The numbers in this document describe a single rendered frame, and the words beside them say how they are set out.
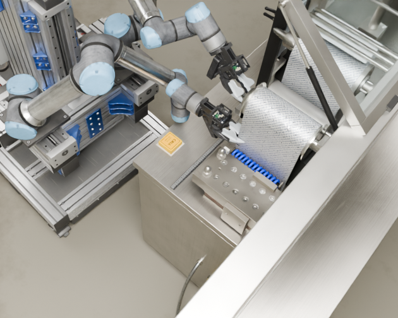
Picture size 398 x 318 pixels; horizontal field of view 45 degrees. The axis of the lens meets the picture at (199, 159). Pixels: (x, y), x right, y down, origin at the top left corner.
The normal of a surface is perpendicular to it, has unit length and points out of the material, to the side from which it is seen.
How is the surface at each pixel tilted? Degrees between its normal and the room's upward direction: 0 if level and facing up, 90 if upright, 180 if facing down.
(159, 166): 0
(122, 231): 0
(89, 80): 85
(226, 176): 0
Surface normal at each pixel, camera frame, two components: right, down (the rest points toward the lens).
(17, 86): 0.06, -0.61
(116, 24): -0.04, -0.46
